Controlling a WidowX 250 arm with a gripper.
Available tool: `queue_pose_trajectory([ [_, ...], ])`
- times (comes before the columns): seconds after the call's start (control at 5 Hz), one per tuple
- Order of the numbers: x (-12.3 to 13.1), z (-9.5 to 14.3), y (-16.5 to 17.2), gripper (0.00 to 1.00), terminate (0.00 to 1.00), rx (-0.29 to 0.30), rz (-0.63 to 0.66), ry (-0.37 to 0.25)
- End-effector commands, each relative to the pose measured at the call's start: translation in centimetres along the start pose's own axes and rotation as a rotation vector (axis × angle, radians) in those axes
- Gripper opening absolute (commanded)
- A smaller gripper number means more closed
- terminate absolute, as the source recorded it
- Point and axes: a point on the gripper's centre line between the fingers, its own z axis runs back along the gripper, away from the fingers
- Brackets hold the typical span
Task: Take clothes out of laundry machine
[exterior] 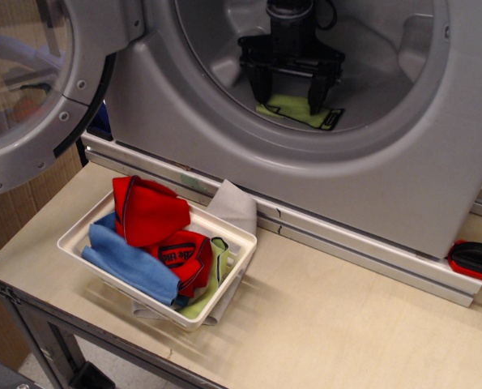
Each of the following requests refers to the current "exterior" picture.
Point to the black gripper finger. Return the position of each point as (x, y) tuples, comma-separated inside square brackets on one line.
[(261, 82), (319, 88)]

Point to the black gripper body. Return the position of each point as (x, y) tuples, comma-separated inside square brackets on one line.
[(291, 48)]

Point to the green cloth with black trim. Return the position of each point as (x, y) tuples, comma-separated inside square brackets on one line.
[(296, 108)]

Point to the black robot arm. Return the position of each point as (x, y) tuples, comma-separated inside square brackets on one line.
[(297, 10)]

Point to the grey toy washing machine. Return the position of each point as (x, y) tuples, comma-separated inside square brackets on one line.
[(404, 162)]

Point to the washing machine round door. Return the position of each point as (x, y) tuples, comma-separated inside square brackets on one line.
[(56, 62)]

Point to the green cloth in basket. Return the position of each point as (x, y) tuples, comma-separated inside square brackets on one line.
[(220, 253)]

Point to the red cloth with black trim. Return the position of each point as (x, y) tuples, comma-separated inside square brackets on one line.
[(151, 217)]

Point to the blue cloth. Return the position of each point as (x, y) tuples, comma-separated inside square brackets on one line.
[(132, 265)]

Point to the red and black tool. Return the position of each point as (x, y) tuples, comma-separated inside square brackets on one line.
[(466, 258)]

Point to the white plastic basket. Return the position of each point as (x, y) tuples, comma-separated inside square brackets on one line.
[(241, 246)]

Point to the aluminium extrusion rail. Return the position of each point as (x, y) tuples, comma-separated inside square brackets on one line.
[(404, 265)]

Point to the metal table frame leg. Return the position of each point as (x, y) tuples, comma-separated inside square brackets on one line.
[(56, 350)]

